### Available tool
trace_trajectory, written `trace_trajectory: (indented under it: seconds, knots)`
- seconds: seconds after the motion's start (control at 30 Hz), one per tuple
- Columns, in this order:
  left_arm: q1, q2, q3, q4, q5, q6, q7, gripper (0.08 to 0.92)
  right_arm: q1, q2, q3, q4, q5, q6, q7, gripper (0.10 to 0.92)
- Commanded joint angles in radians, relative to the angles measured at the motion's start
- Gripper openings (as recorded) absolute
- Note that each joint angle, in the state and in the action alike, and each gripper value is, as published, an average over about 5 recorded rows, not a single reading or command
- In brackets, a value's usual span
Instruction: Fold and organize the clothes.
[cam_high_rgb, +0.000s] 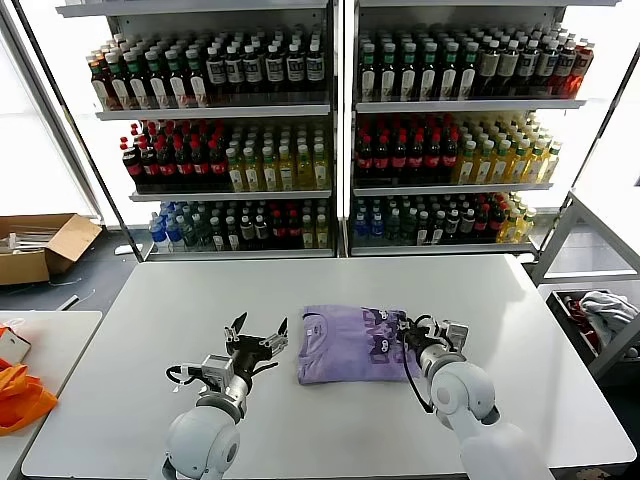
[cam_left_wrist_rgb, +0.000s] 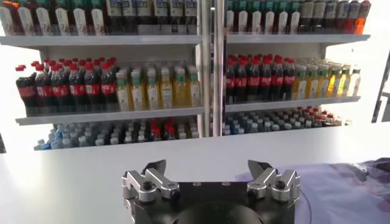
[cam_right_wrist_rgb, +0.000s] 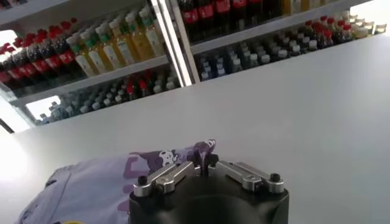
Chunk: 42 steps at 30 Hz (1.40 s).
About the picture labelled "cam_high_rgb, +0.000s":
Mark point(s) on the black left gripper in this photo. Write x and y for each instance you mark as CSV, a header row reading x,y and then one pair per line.
x,y
247,350

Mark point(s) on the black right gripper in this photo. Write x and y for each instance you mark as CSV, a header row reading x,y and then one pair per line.
x,y
425,337

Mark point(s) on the purple t-shirt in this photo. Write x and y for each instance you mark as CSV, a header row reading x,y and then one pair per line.
x,y
340,350

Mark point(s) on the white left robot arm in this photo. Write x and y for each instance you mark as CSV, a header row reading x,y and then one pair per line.
x,y
205,440

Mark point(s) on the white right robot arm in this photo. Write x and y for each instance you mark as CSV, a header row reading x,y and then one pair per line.
x,y
460,395

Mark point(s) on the dark bottle grey label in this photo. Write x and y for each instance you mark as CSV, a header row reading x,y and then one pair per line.
x,y
466,223
260,230
452,224
246,232

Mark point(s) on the green tinted bottle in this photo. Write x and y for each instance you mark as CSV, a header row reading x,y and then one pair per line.
x,y
393,227
190,234
408,228

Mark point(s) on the cola bottle red cap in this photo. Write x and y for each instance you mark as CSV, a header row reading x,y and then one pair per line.
x,y
148,168
415,160
216,168
165,168
132,168
365,160
381,160
293,230
278,230
182,168
432,159
398,160
199,168
449,159
495,220
481,223

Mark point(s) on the blue water bottle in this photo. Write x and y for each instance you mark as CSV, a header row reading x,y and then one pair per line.
x,y
157,232
376,227
360,227
174,233

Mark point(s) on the black plastic bin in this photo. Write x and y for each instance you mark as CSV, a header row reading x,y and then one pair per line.
x,y
560,311

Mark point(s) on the small white floor object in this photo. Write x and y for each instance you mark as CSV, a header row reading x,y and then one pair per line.
x,y
121,250

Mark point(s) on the red crumpled garment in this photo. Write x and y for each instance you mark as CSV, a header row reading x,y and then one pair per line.
x,y
575,307

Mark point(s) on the short grey floor stick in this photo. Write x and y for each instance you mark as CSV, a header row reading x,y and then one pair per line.
x,y
69,302

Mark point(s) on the grey crumpled garment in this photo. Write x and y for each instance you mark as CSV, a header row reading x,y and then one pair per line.
x,y
605,308

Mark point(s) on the white side table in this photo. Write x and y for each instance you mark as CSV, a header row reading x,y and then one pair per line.
x,y
60,345

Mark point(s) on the brown cardboard box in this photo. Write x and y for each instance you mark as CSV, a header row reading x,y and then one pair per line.
x,y
65,241

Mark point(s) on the grey metal shelf rack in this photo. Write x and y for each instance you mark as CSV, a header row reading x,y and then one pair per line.
x,y
215,112
470,106

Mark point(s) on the small white box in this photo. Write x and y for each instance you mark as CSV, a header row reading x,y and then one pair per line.
x,y
12,345

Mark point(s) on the orange fabric bag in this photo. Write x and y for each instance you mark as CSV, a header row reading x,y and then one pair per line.
x,y
20,395

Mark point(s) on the dark bottle blue white label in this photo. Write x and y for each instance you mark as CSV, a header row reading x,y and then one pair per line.
x,y
294,70
274,71
313,69
216,74
526,64
234,73
252,72
546,64

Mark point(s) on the dark bottle beige label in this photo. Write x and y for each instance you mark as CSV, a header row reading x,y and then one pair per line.
x,y
507,66
488,67

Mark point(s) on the amber tea bottle white label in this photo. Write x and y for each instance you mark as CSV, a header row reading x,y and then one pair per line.
x,y
102,92

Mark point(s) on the red tea bottle white cap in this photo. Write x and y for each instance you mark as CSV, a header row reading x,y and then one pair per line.
x,y
564,69
581,69

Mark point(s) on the black slanted window bar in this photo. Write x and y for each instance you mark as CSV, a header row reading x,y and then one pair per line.
x,y
50,75

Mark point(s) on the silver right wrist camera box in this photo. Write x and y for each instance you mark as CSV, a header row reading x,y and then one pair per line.
x,y
454,335

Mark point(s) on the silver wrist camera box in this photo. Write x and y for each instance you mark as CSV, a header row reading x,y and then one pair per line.
x,y
454,335
217,367

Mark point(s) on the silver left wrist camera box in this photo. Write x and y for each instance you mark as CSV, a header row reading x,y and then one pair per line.
x,y
217,367

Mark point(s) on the grey metal frame table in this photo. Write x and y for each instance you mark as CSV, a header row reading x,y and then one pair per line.
x,y
600,223

